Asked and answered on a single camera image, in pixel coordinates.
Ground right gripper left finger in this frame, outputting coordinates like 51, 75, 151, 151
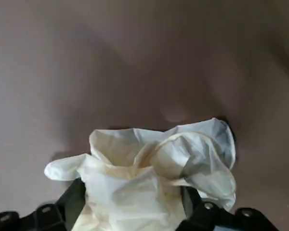
0, 178, 88, 231

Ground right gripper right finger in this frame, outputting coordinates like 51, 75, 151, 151
178, 186, 280, 231

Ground white disposable gloves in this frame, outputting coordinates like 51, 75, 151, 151
43, 117, 237, 231

